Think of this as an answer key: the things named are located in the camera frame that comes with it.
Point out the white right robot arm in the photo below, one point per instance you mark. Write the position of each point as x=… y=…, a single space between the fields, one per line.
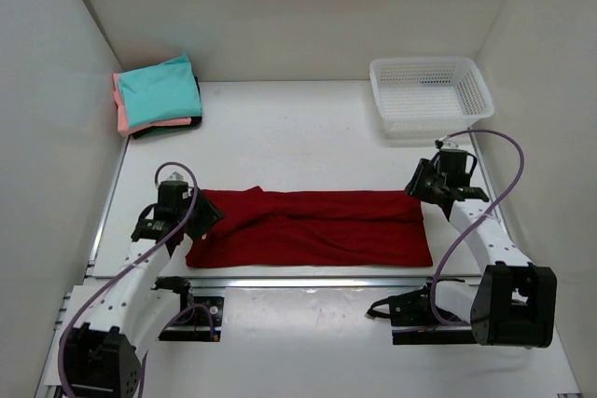
x=513 y=305

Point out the white perforated plastic basket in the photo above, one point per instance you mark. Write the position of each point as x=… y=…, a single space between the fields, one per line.
x=425 y=97

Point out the red t shirt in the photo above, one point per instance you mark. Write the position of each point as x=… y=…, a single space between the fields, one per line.
x=313 y=228

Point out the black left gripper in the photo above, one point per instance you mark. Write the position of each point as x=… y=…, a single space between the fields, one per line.
x=210 y=215

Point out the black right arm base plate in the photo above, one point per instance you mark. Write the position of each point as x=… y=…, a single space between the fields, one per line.
x=414 y=324

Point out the teal folded t shirt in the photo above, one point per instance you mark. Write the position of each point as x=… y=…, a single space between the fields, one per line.
x=141 y=78

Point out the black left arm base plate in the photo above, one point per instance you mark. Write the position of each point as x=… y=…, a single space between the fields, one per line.
x=196 y=319

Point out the pink folded t shirt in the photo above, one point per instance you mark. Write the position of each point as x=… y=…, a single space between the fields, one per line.
x=123 y=126

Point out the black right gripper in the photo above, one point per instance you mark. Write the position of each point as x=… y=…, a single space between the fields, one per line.
x=413 y=188

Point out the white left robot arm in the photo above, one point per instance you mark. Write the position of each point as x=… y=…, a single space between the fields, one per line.
x=103 y=348

